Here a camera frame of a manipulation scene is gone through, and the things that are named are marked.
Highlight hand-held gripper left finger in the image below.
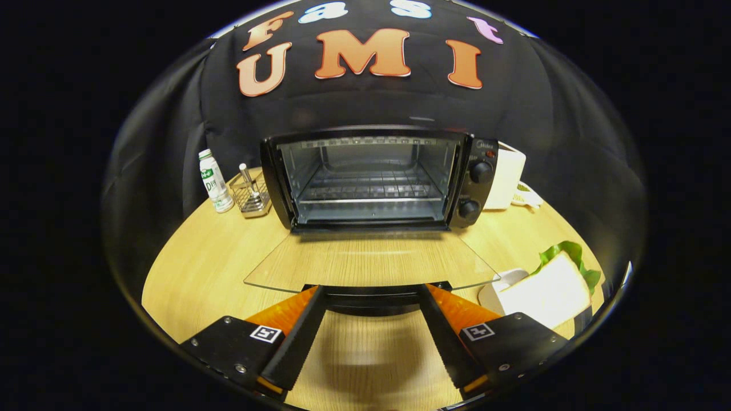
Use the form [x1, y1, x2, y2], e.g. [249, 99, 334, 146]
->
[180, 286, 328, 396]

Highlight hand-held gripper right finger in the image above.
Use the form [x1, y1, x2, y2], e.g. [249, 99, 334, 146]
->
[419, 283, 571, 395]

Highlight lettuce sandwich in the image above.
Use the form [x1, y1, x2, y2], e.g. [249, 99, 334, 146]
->
[496, 240, 603, 330]

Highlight black toaster oven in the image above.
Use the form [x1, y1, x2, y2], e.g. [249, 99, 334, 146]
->
[244, 126, 501, 317]

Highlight white pop-up toaster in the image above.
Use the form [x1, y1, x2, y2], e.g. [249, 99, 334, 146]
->
[483, 142, 527, 211]

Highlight white plate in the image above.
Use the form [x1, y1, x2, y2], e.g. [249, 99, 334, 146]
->
[477, 268, 531, 316]

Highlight white dish of beans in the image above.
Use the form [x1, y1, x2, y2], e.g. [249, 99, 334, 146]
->
[511, 182, 545, 208]

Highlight white green label bottle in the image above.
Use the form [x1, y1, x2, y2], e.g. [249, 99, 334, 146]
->
[198, 149, 235, 214]

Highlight black backdrop cloth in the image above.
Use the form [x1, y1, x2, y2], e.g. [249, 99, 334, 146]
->
[102, 0, 649, 320]

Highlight metal wire rack holder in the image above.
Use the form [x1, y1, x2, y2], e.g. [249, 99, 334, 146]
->
[230, 170, 273, 219]

